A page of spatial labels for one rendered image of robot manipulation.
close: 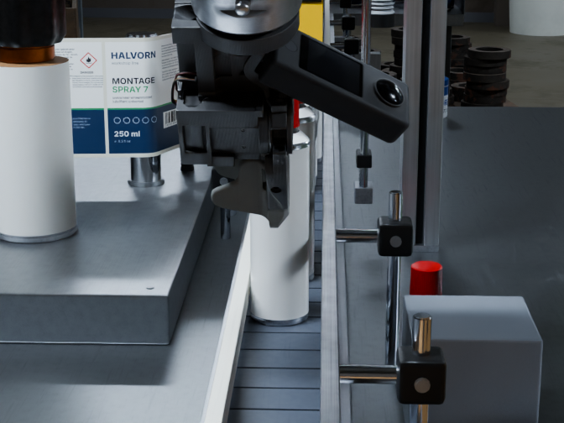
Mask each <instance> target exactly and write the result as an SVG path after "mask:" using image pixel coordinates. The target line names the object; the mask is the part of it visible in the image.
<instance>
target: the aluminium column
mask: <svg viewBox="0 0 564 423"><path fill-rule="evenodd" d="M446 40H447V0H405V3H404V34H403V65H402V81H403V82H404V83H405V84H406V85H407V86H408V87H409V115H410V125H409V127H408V128H407V129H406V130H405V131H404V132H403V134H402V135H401V136H400V159H399V191H402V192H403V212H402V217H410V218H411V221H412V224H413V228H414V231H413V252H438V248H439V246H438V244H439V224H440V200H441V156H442V133H443V109H444V86H445V64H446Z"/></svg>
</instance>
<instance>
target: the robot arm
mask: <svg viewBox="0 0 564 423"><path fill-rule="evenodd" d="M301 4H302V0H175V11H174V17H173V19H172V24H171V33H172V42H173V44H176V47H177V55H178V63H179V73H177V74H176V75H175V80H174V81H173V84H172V88H171V101H172V103H173V104H175V105H176V119H177V127H178V134H179V143H180V158H181V164H182V165H207V166H214V167H215V170H216V171H217V173H218V174H220V175H222V176H224V177H227V178H231V179H234V181H232V182H229V183H226V184H225V185H220V186H218V187H216V188H215V189H213V190H212V192H211V200H212V202H213V203H214V204H215V205H216V206H219V207H221V208H225V209H230V210H234V211H239V212H247V213H253V214H257V215H261V216H263V217H265V218H266V219H267V220H268V221H269V227H270V228H278V227H279V226H280V225H281V224H282V222H283V221H284V220H285V218H286V217H287V216H288V215H289V214H290V154H292V152H293V130H294V99H296V100H298V101H300V102H303V103H305V104H306V105H309V106H311V107H314V108H315V109H317V110H319V111H321V112H324V113H326V114H328V115H330V116H332V117H334V118H336V119H338V120H341V121H343V122H345V123H347V124H349V125H351V126H353V127H355V128H358V129H360V130H362V131H364V132H365V133H368V134H370V135H372V136H374V137H376V138H379V139H381V140H383V141H384V142H386V143H393V142H395V141H396V140H397V139H398V138H399V137H400V136H401V135H402V134H403V132H404V131H405V130H406V129H407V128H408V127H409V125H410V115H409V87H408V86H407V85H406V84H405V83H404V82H403V81H400V80H398V79H396V78H394V77H392V76H390V75H388V74H386V73H384V72H382V71H381V70H378V69H376V68H374V67H372V66H371V65H368V64H366V63H364V62H362V61H361V60H358V59H356V58H354V57H352V56H350V55H347V54H345V53H343V52H341V51H340V50H337V49H335V48H333V47H331V46H330V45H328V44H325V43H323V42H321V41H320V40H318V39H315V38H313V37H311V36H310V35H308V34H305V33H303V32H301V31H299V30H298V29H299V26H300V7H301ZM177 76H180V78H177ZM177 82H178V86H177ZM174 89H176V91H177V92H178V98H177V100H175V99H174ZM176 103H177V104H176Z"/></svg>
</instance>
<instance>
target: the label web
mask: <svg viewBox="0 0 564 423"><path fill-rule="evenodd" d="M54 45H55V55H57V56H62V57H65V58H67V59H69V67H70V101H71V119H72V137H73V155H74V158H117V157H153V156H157V155H160V154H163V153H166V152H169V151H171V150H173V149H177V148H179V147H180V143H179V134H178V127H177V119H176V105H175V104H173V103H172V101H171V88H172V84H173V81H174V80H175V75H176V74H177V73H179V63H178V55H177V47H176V44H173V42H172V34H164V35H160V36H156V37H151V38H77V39H63V40H62V41H61V42H60V43H57V44H54Z"/></svg>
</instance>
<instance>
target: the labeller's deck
mask: <svg viewBox="0 0 564 423"><path fill-rule="evenodd" d="M180 160H181V158H180V148H177V149H173V150H171V151H169V152H166V153H163V154H161V176H163V177H164V184H163V185H159V186H155V187H135V186H131V185H130V184H129V183H128V178H129V177H131V166H130V157H117V158H74V172H75V190H76V222H77V223H78V229H77V231H76V232H75V233H74V234H72V235H71V236H69V237H68V238H63V239H60V240H56V241H52V242H46V243H12V242H8V241H4V240H2V239H0V342H48V343H112V344H170V340H171V338H172V335H173V332H174V329H175V325H176V322H177V320H178V317H179V314H180V310H181V307H182V305H183V301H184V299H185V294H186V291H187V289H188V286H189V283H190V281H191V276H192V274H193V271H194V268H195V266H196V261H197V259H198V256H199V253H200V251H201V246H202V243H203V240H204V237H205V235H206V230H207V228H208V225H209V222H210V220H211V217H212V213H213V210H214V207H215V204H214V203H213V202H212V199H211V194H212V168H213V166H207V164H194V170H193V171H188V172H185V171H181V170H180V167H181V165H180V163H181V162H180Z"/></svg>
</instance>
